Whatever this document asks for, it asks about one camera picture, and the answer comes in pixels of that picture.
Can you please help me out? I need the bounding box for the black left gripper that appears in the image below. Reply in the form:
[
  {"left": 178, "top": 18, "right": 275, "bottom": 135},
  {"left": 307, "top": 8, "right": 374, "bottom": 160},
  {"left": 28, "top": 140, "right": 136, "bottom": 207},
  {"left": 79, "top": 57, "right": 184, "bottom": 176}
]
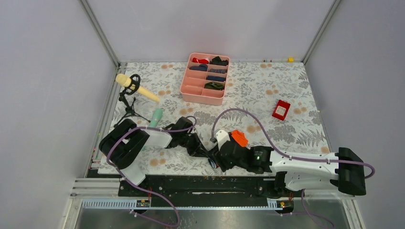
[{"left": 179, "top": 132, "right": 211, "bottom": 158}]

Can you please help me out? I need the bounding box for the navy orange boxer underwear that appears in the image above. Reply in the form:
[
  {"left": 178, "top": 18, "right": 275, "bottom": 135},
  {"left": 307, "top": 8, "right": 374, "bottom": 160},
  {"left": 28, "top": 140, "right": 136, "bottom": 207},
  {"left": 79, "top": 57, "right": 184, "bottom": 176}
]
[{"left": 231, "top": 130, "right": 248, "bottom": 147}]

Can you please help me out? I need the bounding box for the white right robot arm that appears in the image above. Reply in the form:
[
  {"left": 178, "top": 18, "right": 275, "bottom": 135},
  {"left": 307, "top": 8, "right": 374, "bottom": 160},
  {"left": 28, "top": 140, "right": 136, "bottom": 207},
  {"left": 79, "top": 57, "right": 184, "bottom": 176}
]
[{"left": 214, "top": 140, "right": 366, "bottom": 197}]

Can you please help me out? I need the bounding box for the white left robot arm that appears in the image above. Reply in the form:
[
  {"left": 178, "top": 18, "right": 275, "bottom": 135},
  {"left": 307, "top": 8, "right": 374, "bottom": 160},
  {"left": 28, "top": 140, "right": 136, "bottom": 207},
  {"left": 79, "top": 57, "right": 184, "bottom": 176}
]
[{"left": 98, "top": 116, "right": 207, "bottom": 196}]

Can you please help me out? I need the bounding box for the mint green microphone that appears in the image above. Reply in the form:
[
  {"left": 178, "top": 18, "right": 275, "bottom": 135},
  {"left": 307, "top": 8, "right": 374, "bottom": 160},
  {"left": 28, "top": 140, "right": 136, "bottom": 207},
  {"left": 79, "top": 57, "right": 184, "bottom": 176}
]
[{"left": 149, "top": 108, "right": 163, "bottom": 128}]

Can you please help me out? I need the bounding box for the pink compartment organizer box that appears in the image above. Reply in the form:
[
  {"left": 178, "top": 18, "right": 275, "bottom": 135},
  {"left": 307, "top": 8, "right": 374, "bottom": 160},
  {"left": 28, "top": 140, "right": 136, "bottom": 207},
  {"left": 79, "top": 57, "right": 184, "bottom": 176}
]
[{"left": 180, "top": 52, "right": 231, "bottom": 106}]

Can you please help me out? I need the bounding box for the olive green rolled garment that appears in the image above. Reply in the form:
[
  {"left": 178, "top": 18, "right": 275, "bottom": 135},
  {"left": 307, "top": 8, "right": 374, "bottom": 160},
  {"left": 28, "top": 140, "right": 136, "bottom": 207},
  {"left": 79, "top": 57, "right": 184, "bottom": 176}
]
[{"left": 204, "top": 82, "right": 225, "bottom": 91}]

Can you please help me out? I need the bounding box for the blue rolled garment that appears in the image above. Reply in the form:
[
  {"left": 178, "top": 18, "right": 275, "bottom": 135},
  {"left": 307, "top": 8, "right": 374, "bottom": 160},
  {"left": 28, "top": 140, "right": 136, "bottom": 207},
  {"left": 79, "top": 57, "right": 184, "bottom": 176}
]
[{"left": 206, "top": 75, "right": 226, "bottom": 82}]

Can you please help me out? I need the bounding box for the red small box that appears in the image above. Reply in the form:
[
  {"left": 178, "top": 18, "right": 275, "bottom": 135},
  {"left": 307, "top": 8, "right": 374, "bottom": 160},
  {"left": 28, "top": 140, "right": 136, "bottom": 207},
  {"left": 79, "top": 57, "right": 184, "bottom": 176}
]
[{"left": 272, "top": 100, "right": 291, "bottom": 121}]

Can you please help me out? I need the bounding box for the floral table mat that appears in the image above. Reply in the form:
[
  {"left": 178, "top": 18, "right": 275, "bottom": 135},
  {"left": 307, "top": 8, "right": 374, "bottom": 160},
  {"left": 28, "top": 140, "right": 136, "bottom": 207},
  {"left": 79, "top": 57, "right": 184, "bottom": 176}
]
[{"left": 125, "top": 62, "right": 330, "bottom": 155}]

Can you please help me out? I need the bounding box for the navy rolled garment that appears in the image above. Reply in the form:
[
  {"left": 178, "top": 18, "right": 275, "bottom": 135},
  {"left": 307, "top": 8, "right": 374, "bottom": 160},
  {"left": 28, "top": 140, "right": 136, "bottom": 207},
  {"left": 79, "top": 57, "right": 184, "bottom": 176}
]
[{"left": 189, "top": 64, "right": 208, "bottom": 72}]

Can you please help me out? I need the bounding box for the striped rolled garment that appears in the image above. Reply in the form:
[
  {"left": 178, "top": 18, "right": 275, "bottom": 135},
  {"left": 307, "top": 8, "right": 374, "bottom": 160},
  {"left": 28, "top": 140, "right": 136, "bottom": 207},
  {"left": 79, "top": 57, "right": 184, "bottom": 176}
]
[{"left": 209, "top": 69, "right": 228, "bottom": 74}]

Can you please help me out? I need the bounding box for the black tripod microphone stand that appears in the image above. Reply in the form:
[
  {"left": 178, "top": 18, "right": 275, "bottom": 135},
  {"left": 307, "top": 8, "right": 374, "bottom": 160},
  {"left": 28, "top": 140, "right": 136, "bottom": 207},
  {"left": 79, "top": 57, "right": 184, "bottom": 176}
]
[{"left": 114, "top": 88, "right": 150, "bottom": 127}]

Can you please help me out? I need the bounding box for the red rolled garment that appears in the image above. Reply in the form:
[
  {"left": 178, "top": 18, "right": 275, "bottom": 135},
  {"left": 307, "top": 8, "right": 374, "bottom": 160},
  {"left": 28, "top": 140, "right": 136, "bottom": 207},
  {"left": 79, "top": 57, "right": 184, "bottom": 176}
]
[{"left": 192, "top": 57, "right": 210, "bottom": 64}]

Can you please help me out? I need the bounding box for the black rolled garment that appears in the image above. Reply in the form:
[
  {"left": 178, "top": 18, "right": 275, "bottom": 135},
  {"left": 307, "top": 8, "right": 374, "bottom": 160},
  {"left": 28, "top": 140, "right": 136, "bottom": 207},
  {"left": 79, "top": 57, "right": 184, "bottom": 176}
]
[{"left": 210, "top": 56, "right": 229, "bottom": 66}]

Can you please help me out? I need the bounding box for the yellow microphone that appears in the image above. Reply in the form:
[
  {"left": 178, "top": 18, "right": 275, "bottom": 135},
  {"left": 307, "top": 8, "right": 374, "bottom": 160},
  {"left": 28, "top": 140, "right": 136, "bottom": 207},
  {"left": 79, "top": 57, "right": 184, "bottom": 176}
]
[{"left": 115, "top": 73, "right": 160, "bottom": 103}]

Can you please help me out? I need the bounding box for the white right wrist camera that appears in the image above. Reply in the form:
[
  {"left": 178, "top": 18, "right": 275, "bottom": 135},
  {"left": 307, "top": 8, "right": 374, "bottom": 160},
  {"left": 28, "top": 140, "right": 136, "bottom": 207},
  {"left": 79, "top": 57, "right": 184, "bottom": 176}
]
[{"left": 214, "top": 130, "right": 230, "bottom": 149}]

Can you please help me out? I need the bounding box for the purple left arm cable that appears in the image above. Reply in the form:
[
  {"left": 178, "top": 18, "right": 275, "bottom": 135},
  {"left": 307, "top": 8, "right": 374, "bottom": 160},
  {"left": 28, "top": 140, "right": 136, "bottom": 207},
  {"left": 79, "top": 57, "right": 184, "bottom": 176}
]
[{"left": 106, "top": 115, "right": 197, "bottom": 229}]

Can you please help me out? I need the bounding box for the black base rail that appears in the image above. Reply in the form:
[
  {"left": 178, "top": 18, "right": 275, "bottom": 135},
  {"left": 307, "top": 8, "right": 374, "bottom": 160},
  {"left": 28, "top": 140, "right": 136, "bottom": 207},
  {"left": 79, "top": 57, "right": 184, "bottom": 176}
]
[{"left": 117, "top": 174, "right": 305, "bottom": 208}]

